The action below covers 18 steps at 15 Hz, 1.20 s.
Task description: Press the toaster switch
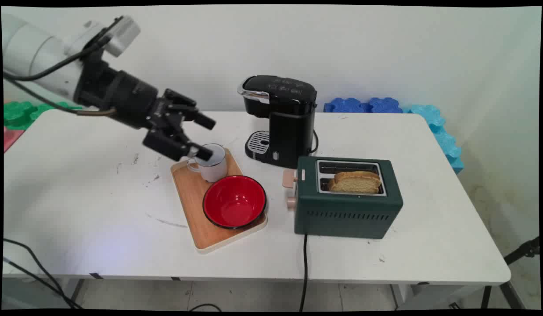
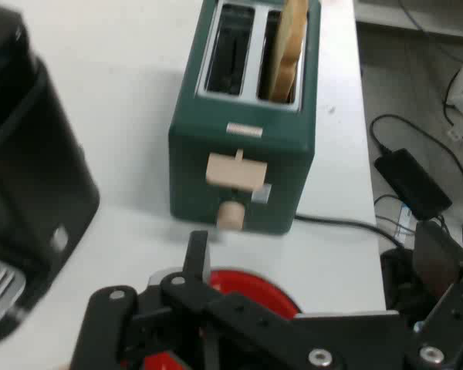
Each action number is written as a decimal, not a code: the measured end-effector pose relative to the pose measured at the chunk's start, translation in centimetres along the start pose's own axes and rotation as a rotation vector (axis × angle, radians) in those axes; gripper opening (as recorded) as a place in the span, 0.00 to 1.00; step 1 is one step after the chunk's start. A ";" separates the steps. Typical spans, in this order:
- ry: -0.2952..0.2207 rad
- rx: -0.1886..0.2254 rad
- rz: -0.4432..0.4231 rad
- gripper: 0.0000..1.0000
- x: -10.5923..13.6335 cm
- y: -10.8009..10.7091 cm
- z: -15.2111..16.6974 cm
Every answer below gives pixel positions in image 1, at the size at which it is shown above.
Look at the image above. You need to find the dark blue foam mat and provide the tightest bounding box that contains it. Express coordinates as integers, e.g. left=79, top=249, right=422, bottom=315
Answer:
left=323, top=97, right=410, bottom=114

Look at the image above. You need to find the white enamel mug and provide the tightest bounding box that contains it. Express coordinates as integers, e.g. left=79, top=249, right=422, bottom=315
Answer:
left=187, top=144, right=228, bottom=183

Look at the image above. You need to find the black toaster power cord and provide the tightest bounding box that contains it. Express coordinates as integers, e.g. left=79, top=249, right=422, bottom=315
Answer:
left=299, top=234, right=309, bottom=312

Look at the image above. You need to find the dark green toaster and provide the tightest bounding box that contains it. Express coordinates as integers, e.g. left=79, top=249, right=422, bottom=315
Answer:
left=283, top=156, right=404, bottom=240

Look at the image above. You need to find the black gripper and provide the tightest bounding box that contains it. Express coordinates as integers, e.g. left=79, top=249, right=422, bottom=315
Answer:
left=74, top=59, right=216, bottom=162

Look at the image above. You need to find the green foam mat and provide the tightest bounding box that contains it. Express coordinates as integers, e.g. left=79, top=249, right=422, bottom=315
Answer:
left=4, top=101, right=83, bottom=130

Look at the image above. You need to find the red bowl black rim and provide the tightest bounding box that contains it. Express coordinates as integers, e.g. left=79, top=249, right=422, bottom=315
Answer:
left=202, top=175, right=267, bottom=230

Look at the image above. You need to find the wooden serving tray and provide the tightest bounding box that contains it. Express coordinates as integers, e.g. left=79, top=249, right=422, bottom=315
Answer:
left=170, top=148, right=268, bottom=255

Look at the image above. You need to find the black cable on table edge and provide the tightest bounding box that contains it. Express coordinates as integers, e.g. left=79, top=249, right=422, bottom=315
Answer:
left=3, top=238, right=84, bottom=310

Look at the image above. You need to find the red foam mat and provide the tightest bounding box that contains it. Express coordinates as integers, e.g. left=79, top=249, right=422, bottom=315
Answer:
left=4, top=127, right=25, bottom=153

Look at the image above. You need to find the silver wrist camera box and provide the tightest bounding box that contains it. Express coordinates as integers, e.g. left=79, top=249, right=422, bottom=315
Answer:
left=80, top=16, right=141, bottom=57

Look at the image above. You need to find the black tripod stand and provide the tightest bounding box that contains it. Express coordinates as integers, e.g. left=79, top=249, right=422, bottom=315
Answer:
left=480, top=236, right=540, bottom=310

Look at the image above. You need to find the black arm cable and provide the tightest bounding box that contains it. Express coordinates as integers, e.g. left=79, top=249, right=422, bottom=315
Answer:
left=3, top=17, right=124, bottom=117

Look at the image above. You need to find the light blue foam mat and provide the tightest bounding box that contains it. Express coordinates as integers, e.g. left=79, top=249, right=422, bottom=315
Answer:
left=402, top=104, right=465, bottom=174

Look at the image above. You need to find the black coffee machine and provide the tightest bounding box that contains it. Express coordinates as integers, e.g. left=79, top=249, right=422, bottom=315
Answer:
left=237, top=75, right=318, bottom=169

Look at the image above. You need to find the toasted bread slice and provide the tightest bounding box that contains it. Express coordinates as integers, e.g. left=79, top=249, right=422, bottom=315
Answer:
left=327, top=171, right=381, bottom=194

